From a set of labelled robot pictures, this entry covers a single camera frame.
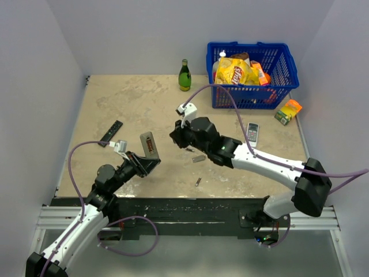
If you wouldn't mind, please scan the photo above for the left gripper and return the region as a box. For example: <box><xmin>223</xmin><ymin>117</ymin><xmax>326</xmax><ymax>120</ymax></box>
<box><xmin>110</xmin><ymin>151</ymin><xmax>160</xmax><ymax>193</ymax></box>

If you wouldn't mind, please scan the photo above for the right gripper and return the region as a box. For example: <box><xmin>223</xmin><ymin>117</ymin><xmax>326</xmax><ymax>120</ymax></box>
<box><xmin>171</xmin><ymin>115</ymin><xmax>210</xmax><ymax>154</ymax></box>

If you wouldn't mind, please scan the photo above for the grey beige remote control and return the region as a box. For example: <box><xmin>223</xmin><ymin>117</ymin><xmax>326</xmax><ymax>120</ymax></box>
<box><xmin>140</xmin><ymin>132</ymin><xmax>160</xmax><ymax>159</ymax></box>

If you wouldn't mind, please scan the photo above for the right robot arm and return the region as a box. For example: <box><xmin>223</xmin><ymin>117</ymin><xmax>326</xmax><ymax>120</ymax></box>
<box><xmin>170</xmin><ymin>117</ymin><xmax>332</xmax><ymax>227</ymax></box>

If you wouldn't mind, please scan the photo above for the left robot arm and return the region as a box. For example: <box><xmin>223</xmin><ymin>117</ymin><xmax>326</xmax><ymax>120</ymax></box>
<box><xmin>25</xmin><ymin>151</ymin><xmax>161</xmax><ymax>276</ymax></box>

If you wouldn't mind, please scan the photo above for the black remote control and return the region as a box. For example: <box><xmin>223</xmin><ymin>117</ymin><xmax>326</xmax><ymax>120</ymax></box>
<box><xmin>98</xmin><ymin>120</ymin><xmax>123</xmax><ymax>147</ymax></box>

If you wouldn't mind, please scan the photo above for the white grey remote control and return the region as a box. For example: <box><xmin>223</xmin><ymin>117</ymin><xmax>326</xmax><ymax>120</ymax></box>
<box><xmin>247</xmin><ymin>122</ymin><xmax>259</xmax><ymax>148</ymax></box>

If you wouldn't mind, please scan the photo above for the green glass bottle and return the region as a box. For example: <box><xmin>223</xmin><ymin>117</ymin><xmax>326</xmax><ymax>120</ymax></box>
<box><xmin>178</xmin><ymin>59</ymin><xmax>191</xmax><ymax>91</ymax></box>

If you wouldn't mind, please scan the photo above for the yellow chips bag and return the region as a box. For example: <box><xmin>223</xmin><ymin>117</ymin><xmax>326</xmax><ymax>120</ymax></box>
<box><xmin>214</xmin><ymin>57</ymin><xmax>259</xmax><ymax>85</ymax></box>

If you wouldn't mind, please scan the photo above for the orange snack box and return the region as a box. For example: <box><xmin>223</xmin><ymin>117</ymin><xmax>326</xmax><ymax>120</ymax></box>
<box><xmin>250</xmin><ymin>61</ymin><xmax>270</xmax><ymax>86</ymax></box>

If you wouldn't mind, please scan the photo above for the brown snack package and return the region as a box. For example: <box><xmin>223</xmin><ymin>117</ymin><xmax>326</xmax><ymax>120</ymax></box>
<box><xmin>230</xmin><ymin>52</ymin><xmax>249</xmax><ymax>61</ymax></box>

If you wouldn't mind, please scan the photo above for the green orange carton box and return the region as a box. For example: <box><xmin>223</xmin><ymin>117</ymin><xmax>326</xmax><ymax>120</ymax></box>
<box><xmin>274</xmin><ymin>99</ymin><xmax>302</xmax><ymax>126</ymax></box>

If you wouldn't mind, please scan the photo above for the blue plastic shopping basket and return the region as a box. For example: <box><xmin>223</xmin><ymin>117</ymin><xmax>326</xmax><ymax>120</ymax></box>
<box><xmin>206</xmin><ymin>42</ymin><xmax>299</xmax><ymax>110</ymax></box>

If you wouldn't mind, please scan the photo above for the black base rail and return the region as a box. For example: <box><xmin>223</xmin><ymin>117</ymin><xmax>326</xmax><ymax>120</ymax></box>
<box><xmin>51</xmin><ymin>196</ymin><xmax>292</xmax><ymax>242</ymax></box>

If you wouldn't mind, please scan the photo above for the aluminium frame rail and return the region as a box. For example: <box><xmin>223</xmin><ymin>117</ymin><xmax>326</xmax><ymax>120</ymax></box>
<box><xmin>36</xmin><ymin>206</ymin><xmax>341</xmax><ymax>231</ymax></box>

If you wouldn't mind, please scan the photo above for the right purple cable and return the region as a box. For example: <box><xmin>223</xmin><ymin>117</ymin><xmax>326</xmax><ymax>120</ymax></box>
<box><xmin>183</xmin><ymin>84</ymin><xmax>369</xmax><ymax>194</ymax></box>

